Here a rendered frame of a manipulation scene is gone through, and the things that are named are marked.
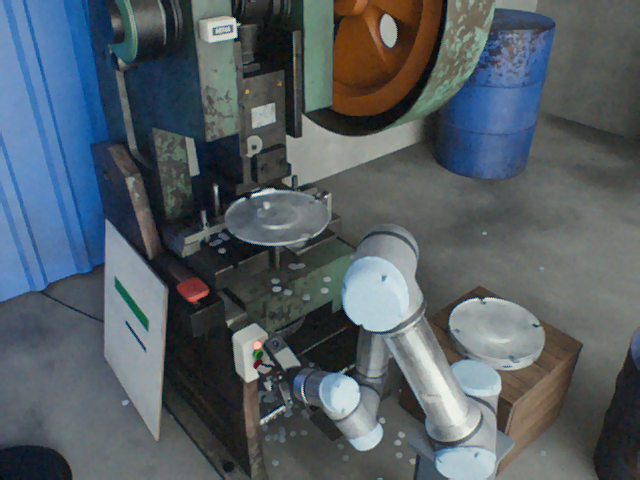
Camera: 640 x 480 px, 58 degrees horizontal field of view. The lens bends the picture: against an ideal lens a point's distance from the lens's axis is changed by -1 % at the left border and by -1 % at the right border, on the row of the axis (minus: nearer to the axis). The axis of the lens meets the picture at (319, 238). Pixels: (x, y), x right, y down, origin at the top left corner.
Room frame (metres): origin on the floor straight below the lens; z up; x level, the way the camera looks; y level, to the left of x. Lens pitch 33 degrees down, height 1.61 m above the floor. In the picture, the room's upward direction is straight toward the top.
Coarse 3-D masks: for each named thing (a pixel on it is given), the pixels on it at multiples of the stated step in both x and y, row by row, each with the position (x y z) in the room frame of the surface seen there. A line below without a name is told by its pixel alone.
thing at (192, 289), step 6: (186, 282) 1.13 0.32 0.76; (192, 282) 1.12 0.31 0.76; (198, 282) 1.13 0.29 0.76; (180, 288) 1.10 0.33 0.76; (186, 288) 1.10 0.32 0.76; (192, 288) 1.10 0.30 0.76; (198, 288) 1.10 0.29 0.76; (204, 288) 1.10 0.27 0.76; (180, 294) 1.09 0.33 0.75; (186, 294) 1.08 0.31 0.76; (192, 294) 1.08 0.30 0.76; (198, 294) 1.08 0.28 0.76; (204, 294) 1.09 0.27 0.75; (192, 300) 1.07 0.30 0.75
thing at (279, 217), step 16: (272, 192) 1.54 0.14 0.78; (288, 192) 1.54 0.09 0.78; (240, 208) 1.45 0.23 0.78; (256, 208) 1.45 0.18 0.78; (272, 208) 1.43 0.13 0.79; (288, 208) 1.43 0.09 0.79; (304, 208) 1.45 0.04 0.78; (320, 208) 1.45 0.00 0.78; (240, 224) 1.36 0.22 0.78; (256, 224) 1.36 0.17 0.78; (272, 224) 1.35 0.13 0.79; (288, 224) 1.35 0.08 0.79; (304, 224) 1.36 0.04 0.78; (320, 224) 1.36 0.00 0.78; (256, 240) 1.28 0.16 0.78; (272, 240) 1.28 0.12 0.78; (288, 240) 1.28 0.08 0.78; (304, 240) 1.28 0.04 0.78
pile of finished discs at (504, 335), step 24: (456, 312) 1.46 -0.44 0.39; (480, 312) 1.46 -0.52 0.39; (504, 312) 1.46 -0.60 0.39; (528, 312) 1.45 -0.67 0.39; (456, 336) 1.34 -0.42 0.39; (480, 336) 1.34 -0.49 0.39; (504, 336) 1.34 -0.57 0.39; (528, 336) 1.34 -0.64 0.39; (480, 360) 1.26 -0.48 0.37; (504, 360) 1.24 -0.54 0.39; (528, 360) 1.25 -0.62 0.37
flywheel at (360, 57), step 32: (352, 0) 1.67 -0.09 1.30; (384, 0) 1.62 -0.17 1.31; (416, 0) 1.54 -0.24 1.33; (352, 32) 1.72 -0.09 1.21; (416, 32) 1.53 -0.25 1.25; (352, 64) 1.71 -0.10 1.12; (384, 64) 1.61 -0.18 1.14; (416, 64) 1.48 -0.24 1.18; (352, 96) 1.66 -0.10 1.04; (384, 96) 1.56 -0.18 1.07; (416, 96) 1.55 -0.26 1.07
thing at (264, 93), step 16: (256, 64) 1.47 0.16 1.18; (256, 80) 1.42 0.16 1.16; (272, 80) 1.45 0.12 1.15; (256, 96) 1.42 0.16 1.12; (272, 96) 1.45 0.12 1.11; (256, 112) 1.42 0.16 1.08; (272, 112) 1.45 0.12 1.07; (256, 128) 1.42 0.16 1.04; (272, 128) 1.45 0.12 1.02; (256, 144) 1.40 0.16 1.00; (272, 144) 1.45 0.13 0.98; (224, 160) 1.45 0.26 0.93; (240, 160) 1.39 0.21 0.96; (256, 160) 1.38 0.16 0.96; (272, 160) 1.41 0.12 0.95; (240, 176) 1.39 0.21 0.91; (256, 176) 1.38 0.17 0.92; (272, 176) 1.41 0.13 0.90
